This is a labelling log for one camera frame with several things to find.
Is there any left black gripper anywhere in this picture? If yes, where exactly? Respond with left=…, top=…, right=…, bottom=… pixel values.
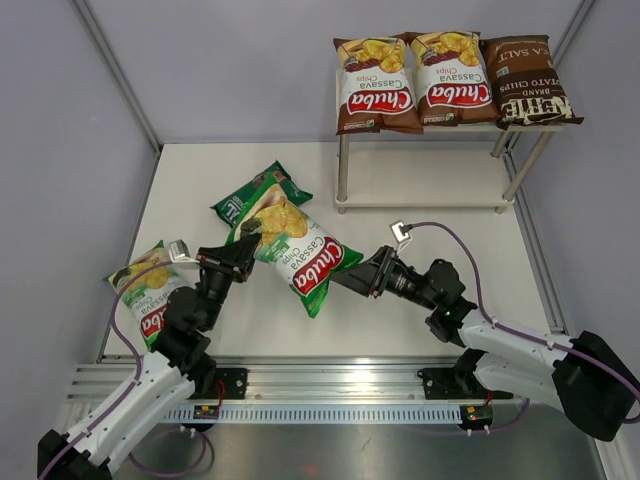
left=196, top=233, right=262, bottom=330

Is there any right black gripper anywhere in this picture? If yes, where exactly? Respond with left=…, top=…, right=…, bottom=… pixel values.
left=332, top=245, right=439, bottom=311

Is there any dark green Real chips bag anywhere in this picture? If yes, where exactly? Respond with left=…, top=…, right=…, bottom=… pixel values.
left=210, top=160, right=314, bottom=227

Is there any green chuba bag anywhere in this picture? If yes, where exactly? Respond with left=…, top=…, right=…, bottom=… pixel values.
left=227, top=173, right=364, bottom=318
left=103, top=240, right=187, bottom=348

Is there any brown Chuba bag front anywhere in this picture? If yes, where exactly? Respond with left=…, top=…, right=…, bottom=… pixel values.
left=333, top=33, right=423, bottom=135

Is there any brown chuba bag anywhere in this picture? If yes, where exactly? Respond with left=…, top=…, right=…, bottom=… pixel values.
left=333, top=33, right=423, bottom=135
left=407, top=31, right=500, bottom=127

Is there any brown Chuba bag back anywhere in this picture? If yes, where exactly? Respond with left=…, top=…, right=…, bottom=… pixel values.
left=407, top=31, right=500, bottom=127

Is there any brown Kettle chips bag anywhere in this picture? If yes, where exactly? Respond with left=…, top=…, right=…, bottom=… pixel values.
left=480, top=35, right=584, bottom=129

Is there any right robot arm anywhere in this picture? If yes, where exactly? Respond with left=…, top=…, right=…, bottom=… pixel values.
left=331, top=246, right=639, bottom=442

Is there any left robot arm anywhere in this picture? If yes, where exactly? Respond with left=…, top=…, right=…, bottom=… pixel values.
left=37, top=233, right=261, bottom=479

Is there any white two-tier shelf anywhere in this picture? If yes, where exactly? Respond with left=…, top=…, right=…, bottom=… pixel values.
left=335, top=123, right=564, bottom=214

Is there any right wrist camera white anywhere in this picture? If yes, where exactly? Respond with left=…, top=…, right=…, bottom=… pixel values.
left=390, top=220, right=412, bottom=254

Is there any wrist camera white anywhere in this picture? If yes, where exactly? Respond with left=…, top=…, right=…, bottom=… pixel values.
left=166, top=239, right=198, bottom=265
left=390, top=220, right=412, bottom=254

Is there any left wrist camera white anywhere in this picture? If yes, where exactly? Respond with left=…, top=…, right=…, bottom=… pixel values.
left=166, top=239, right=198, bottom=265

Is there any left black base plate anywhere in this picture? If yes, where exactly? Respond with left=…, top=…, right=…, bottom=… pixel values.
left=192, top=367, right=249, bottom=401

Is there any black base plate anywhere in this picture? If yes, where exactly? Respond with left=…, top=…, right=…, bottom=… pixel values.
left=192, top=367, right=249, bottom=401
left=417, top=367, right=514, bottom=401

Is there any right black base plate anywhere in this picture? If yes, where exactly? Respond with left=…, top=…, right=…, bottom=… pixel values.
left=417, top=367, right=514, bottom=401

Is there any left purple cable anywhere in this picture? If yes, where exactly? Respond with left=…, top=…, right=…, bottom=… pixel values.
left=37, top=272, right=216, bottom=480

